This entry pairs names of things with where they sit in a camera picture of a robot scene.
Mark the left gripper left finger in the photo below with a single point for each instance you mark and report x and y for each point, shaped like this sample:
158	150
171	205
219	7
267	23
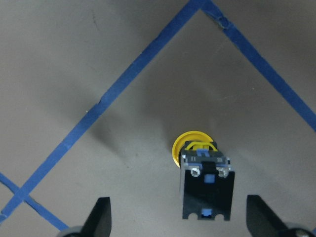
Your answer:
99	222

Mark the yellow push button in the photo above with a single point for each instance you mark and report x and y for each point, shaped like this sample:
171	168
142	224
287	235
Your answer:
206	176

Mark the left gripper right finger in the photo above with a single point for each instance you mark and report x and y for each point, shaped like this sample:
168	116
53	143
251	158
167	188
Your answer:
261	221

